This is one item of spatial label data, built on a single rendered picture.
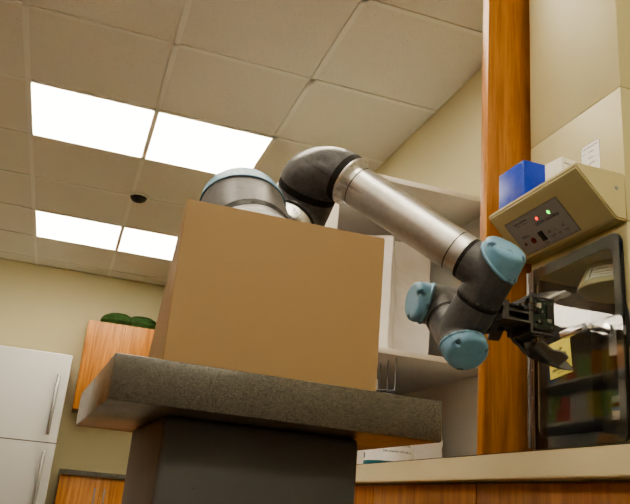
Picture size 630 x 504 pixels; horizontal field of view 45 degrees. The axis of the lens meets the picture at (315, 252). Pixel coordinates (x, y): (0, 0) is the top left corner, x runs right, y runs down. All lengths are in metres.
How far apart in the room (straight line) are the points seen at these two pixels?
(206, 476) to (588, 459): 0.55
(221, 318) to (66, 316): 6.03
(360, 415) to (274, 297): 0.17
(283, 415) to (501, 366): 1.12
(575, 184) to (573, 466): 0.65
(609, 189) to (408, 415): 0.93
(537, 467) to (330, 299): 0.48
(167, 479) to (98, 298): 6.15
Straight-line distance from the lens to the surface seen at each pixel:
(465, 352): 1.27
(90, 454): 6.68
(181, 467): 0.73
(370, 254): 0.87
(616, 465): 1.05
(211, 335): 0.79
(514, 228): 1.75
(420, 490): 1.57
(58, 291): 6.86
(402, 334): 2.81
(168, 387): 0.67
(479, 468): 1.32
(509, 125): 2.00
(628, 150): 1.65
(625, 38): 1.79
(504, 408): 1.76
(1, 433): 6.01
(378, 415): 0.73
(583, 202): 1.59
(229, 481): 0.74
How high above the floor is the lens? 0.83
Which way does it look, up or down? 19 degrees up
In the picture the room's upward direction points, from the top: 5 degrees clockwise
